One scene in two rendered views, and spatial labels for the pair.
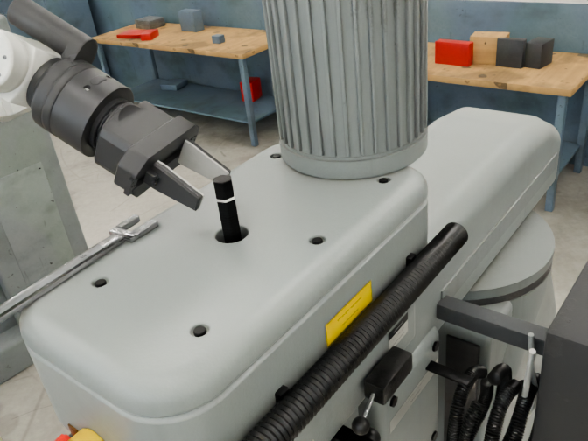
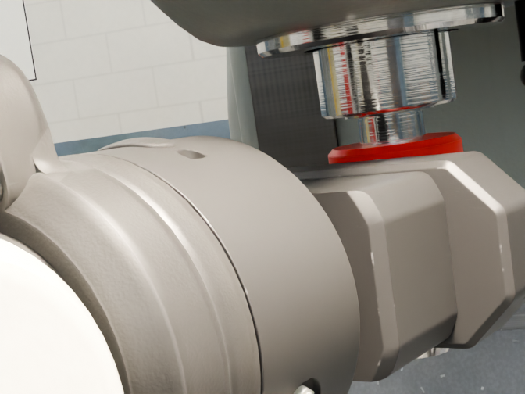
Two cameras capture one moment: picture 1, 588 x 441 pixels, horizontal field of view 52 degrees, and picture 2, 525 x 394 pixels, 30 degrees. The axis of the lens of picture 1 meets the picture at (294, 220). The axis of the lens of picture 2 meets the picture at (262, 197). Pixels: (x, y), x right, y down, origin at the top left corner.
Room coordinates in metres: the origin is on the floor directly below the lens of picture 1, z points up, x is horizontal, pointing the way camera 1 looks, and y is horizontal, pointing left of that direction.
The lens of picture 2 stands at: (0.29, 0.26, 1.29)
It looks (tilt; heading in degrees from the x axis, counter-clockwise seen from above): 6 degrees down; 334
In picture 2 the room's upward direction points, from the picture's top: 8 degrees counter-clockwise
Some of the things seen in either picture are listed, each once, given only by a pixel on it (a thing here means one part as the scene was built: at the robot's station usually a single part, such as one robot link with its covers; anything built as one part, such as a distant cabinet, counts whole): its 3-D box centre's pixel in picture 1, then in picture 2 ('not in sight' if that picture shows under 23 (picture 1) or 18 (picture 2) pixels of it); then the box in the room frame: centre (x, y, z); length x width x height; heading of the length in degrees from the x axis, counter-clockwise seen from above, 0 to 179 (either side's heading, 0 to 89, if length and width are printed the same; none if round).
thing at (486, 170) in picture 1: (434, 210); not in sight; (0.95, -0.26, 1.66); 0.80 x 0.23 x 0.20; 139
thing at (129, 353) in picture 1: (250, 283); not in sight; (0.59, 0.06, 1.81); 0.47 x 0.26 x 0.16; 139
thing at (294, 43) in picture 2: not in sight; (379, 29); (0.58, 0.07, 1.31); 0.09 x 0.09 x 0.01
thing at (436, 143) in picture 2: not in sight; (394, 155); (0.58, 0.07, 1.26); 0.05 x 0.05 x 0.01
